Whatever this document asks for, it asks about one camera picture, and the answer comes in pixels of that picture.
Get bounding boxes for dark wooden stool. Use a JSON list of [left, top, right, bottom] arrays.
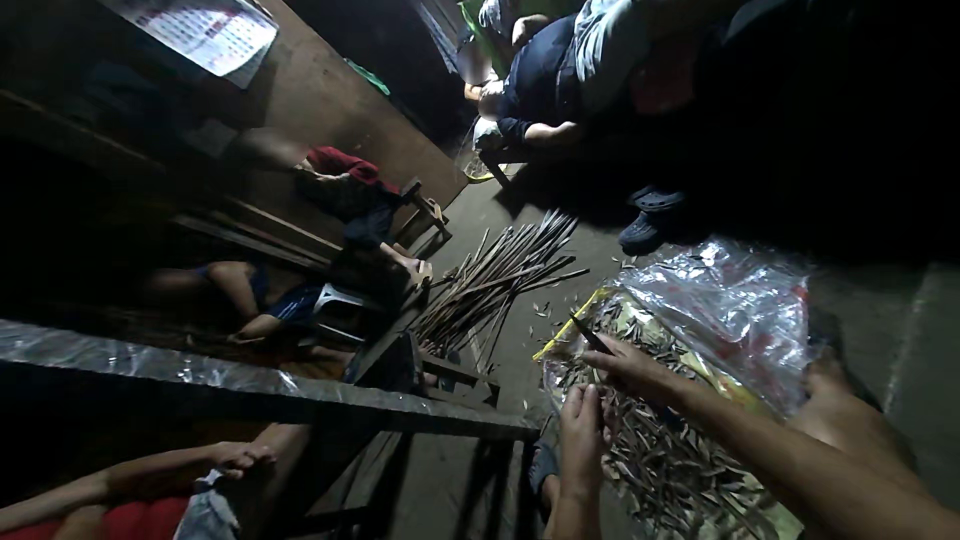
[[345, 330, 501, 410]]

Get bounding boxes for dark wooden bench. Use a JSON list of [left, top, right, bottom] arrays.
[[477, 142, 601, 190]]

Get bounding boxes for yellow-edged plastic sack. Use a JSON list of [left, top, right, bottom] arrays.
[[531, 286, 805, 540]]

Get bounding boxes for dark knife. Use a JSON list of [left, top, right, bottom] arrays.
[[569, 313, 615, 357]]

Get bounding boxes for grey clog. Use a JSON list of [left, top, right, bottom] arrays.
[[628, 186, 687, 214], [618, 211, 664, 256]]

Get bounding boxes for person's right hand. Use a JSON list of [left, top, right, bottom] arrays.
[[581, 334, 690, 411]]

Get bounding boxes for person's left hand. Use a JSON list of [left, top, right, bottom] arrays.
[[559, 383, 618, 477]]

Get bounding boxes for pile of dry shavings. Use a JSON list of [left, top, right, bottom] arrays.
[[562, 292, 789, 540]]

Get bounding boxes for person's left forearm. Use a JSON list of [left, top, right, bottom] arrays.
[[552, 469, 606, 540]]

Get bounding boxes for white printed poster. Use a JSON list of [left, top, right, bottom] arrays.
[[97, 0, 281, 90]]

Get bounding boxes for grey cloth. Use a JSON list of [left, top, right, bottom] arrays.
[[174, 469, 241, 540]]

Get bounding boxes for person's legs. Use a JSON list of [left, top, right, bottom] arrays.
[[528, 346, 927, 540]]

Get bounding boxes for bundle of wooden sticks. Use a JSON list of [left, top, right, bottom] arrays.
[[409, 209, 591, 363]]

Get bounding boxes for white plastic stool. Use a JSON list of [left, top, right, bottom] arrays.
[[312, 282, 385, 345]]

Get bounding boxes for small wooden bench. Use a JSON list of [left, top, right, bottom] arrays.
[[391, 177, 453, 262]]

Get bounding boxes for clear plastic sheet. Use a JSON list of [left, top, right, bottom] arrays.
[[606, 237, 813, 420]]

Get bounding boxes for person's right forearm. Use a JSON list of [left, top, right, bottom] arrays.
[[671, 373, 960, 540]]

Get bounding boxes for plastic-wrapped wooden beam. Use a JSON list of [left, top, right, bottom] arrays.
[[0, 318, 541, 442]]

